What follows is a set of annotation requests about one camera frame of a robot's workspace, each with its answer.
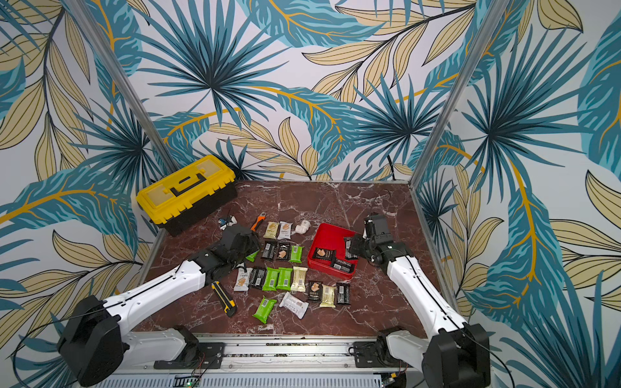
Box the yellow black utility knife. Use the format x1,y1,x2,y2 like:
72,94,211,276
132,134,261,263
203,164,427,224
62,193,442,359
211,281,237,318

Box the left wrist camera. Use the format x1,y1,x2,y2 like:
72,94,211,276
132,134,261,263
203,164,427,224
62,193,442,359
218,216,238,231

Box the yellow black toolbox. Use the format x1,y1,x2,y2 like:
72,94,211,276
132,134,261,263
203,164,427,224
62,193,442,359
137,155,237,236

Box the black drycake cookie packet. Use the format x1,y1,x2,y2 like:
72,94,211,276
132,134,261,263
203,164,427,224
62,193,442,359
275,242,291,261

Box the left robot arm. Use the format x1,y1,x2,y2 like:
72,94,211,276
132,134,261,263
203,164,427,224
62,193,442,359
57,225,260,386

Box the red storage box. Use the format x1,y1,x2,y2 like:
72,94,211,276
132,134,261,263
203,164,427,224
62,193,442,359
307,223,358,281

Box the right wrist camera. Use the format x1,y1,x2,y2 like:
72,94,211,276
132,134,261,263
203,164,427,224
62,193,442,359
364,213,390,239

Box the black cookie packet barcode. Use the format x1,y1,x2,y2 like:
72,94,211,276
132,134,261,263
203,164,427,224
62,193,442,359
261,241,278,261

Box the white drycake cookie packet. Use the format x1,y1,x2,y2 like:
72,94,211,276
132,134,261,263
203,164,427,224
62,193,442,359
234,268,252,292

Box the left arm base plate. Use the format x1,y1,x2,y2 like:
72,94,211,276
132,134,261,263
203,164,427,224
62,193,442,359
154,342,225,370

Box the aluminium front rail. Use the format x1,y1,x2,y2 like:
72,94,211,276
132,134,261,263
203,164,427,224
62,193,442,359
97,336,428,387

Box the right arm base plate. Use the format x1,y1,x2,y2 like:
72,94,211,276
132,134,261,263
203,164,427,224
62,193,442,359
348,341,410,368

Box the green cookie packet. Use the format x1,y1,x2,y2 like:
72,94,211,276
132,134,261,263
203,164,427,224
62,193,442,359
289,245,302,264
246,251,259,263
253,297,278,324
262,268,280,292
276,267,293,291

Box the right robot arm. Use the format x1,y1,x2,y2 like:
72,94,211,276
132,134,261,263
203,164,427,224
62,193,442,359
345,234,492,387

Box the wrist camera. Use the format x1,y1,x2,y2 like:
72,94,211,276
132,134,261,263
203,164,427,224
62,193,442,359
218,216,238,231
364,213,390,239

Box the white plastic pipe elbow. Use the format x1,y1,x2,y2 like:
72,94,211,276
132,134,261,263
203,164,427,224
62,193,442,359
295,220,311,234

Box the cream cookie packet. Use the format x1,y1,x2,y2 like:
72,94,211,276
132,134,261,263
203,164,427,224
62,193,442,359
320,285,336,308
290,267,308,293
264,221,280,239

